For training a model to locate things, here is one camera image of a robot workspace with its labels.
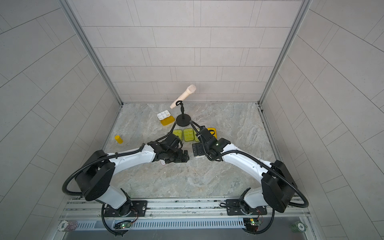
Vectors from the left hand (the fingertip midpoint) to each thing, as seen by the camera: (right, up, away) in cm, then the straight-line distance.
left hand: (187, 159), depth 86 cm
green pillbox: (0, +13, +11) cm, 17 cm away
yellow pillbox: (+13, +18, -19) cm, 30 cm away
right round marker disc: (+49, -21, -24) cm, 59 cm away
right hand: (+8, +7, -2) cm, 10 cm away
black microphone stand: (-4, +22, +19) cm, 30 cm away
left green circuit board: (-27, -23, -20) cm, 41 cm away
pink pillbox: (-12, +1, -7) cm, 14 cm away
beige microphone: (+2, +40, -1) cm, 40 cm away
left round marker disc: (-50, -20, -24) cm, 59 cm away
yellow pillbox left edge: (-43, +11, +6) cm, 45 cm away
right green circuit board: (+31, -24, -17) cm, 43 cm away
